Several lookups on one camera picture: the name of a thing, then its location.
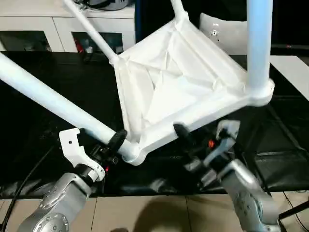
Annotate white plastic table top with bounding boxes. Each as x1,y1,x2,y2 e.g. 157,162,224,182
113,13,276,167

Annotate grey cushion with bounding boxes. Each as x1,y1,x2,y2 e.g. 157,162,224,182
199,12,248,56

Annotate black stand leg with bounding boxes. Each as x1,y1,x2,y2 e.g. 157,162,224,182
279,200,309,219

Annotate grey helmet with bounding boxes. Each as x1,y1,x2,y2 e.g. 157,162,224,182
86,0,135,10

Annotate dark clutter pile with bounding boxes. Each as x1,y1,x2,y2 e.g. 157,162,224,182
74,0,89,10

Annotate white sideboard with glass doors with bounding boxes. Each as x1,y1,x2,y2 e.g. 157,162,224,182
0,0,136,53

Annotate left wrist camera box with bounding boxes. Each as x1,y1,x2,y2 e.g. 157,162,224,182
59,128,107,182

